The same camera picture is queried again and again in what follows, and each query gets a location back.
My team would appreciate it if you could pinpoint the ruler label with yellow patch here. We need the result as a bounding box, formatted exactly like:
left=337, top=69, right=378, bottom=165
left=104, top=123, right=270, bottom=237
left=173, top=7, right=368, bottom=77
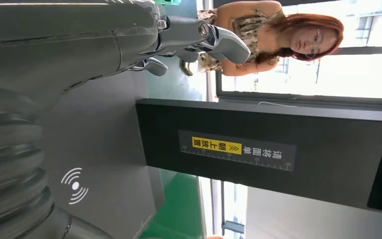
left=179, top=129, right=297, bottom=172

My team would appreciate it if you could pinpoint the black inbound scanning machine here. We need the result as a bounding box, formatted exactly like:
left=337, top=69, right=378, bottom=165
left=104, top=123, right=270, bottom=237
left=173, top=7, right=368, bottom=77
left=36, top=70, right=382, bottom=239

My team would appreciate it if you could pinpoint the person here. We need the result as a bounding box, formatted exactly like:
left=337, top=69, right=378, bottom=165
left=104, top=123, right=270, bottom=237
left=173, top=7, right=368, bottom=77
left=181, top=0, right=345, bottom=77

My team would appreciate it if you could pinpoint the green conveyor belt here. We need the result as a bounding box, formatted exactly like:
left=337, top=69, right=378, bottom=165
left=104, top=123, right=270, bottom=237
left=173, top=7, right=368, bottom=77
left=140, top=170, right=211, bottom=239

